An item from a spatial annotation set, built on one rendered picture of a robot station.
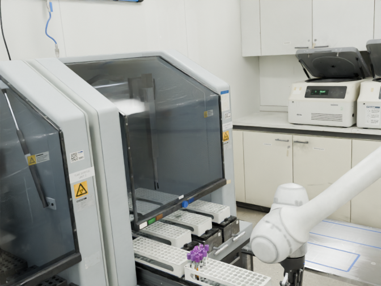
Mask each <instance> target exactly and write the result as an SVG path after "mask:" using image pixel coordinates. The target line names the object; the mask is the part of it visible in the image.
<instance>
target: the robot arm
mask: <svg viewBox="0 0 381 286"><path fill-rule="evenodd" d="M379 178H381V146H380V147H378V148H377V149H376V150H374V151H373V152H372V153H371V154H369V155H368V156H367V157H366V158H364V159H363V160H362V161H360V163H358V164H357V165H355V166H354V167H353V168H352V169H351V170H349V171H348V172H347V173H346V174H344V175H343V176H342V177H341V178H340V179H338V180H337V181H336V182H334V183H333V184H332V185H331V186H329V187H328V188H327V189H326V190H325V191H323V192H322V193H321V194H319V195H317V197H315V198H313V199H312V200H310V201H309V199H308V195H307V191H306V189H305V188H304V187H303V186H301V185H300V184H296V183H285V184H282V185H279V186H278V187H277V190H276V193H275V195H274V199H273V204H272V206H271V209H270V212H269V213H268V214H266V215H265V216H264V217H263V218H262V219H261V220H260V221H259V222H258V223H257V225H256V226H255V227H254V229H253V231H252V234H251V237H250V247H251V250H252V251H253V253H254V255H255V256H256V257H257V258H258V259H259V260H260V261H261V262H263V263H266V264H275V263H278V262H279V263H280V265H281V266H282V267H283V268H284V272H283V276H284V280H283V281H280V286H302V283H303V272H304V265H305V255H306V253H307V241H308V239H309V233H310V230H311V229H312V228H313V227H314V226H316V225H317V224H318V223H320V222H321V221H323V220H324V219H325V218H327V217H328V216H329V215H331V214H332V213H333V212H335V211H336V210H338V209H339V208H340V207H342V206H343V205H344V204H346V203H347V202H348V201H350V200H351V199H352V198H354V197H355V196H357V195H358V194H359V193H360V192H362V191H363V190H365V189H366V188H367V187H368V186H370V185H371V184H373V183H374V182H376V181H377V180H378V179H379Z"/></svg>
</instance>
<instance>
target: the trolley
mask: <svg viewBox="0 0 381 286"><path fill-rule="evenodd" d="M241 253H242V259H243V269H245V270H249V271H250V270H251V259H250V255H251V256H255V255H254V253H253V251H252V250H251V247H250V242H249V243H247V244H246V245H245V246H244V247H242V248H241ZM304 271H307V272H311V273H314V274H318V275H321V276H325V277H329V278H331V279H335V280H339V281H343V282H346V283H349V284H353V285H357V286H381V229H379V228H373V227H370V226H364V225H358V224H353V223H349V222H344V221H339V220H333V219H329V218H325V219H324V220H323V221H321V222H320V223H318V224H317V225H316V226H314V227H313V228H312V229H311V230H310V233H309V239H308V241H307V253H306V255H305V265H304Z"/></svg>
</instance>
